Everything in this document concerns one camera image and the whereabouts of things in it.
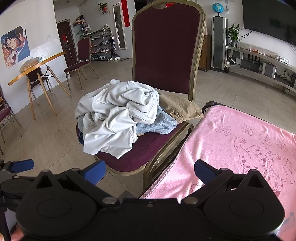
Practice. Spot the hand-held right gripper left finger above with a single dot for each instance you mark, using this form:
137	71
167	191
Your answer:
93	173

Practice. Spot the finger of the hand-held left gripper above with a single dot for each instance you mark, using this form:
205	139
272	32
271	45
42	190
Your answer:
22	165

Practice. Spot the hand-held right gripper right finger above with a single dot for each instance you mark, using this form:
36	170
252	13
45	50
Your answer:
203	172

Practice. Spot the white printed t-shirt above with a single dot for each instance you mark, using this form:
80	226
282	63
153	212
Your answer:
111	115

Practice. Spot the person's left hand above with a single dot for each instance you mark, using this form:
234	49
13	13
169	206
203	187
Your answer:
16	234

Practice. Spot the pink printed blanket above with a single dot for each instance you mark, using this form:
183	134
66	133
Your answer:
231	143

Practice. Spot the light blue knit garment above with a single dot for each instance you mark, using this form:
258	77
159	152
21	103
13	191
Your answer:
159	122

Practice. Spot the beige cloth garment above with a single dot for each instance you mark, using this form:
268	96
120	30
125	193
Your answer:
180	106

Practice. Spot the dark chair with metal legs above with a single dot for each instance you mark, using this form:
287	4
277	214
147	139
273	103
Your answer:
34	77

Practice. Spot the round wooden table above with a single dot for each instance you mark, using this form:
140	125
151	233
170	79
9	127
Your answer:
34	66

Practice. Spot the plastic bag with bread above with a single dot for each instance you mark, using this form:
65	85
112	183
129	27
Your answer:
30	63

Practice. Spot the metal television stand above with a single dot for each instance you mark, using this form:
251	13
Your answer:
254	77

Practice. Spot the black electronics box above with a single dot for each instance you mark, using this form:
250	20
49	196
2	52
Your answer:
250	64

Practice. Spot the wooden cabinet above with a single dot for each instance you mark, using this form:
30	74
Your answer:
205	53

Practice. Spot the small grey speaker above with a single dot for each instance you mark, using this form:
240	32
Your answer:
269	70

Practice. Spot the metal shoe rack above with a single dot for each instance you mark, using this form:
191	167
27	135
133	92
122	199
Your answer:
101	46

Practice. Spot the grey tower speaker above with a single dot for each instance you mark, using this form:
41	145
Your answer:
218	44

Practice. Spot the brown door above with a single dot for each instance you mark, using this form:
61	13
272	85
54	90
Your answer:
67	44

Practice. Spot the potted bamboo plant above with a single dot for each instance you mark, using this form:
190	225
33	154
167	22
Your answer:
234	32

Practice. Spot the white storage rack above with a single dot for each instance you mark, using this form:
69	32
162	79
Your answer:
82	26

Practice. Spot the standing mirror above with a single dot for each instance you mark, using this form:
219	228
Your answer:
120	27

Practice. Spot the red paper banner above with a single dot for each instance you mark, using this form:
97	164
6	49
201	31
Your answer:
126	11

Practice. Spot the blue globe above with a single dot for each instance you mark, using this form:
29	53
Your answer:
218	8

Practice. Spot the hanging potted plant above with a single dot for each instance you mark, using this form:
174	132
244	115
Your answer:
103	7

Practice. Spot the black television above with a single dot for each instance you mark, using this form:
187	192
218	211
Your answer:
266	16

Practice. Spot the maroon banquet chair gold frame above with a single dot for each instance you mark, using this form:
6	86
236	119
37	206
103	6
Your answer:
161	46
83	48
4	114

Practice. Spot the cartoon wall poster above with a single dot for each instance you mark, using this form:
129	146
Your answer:
13	46

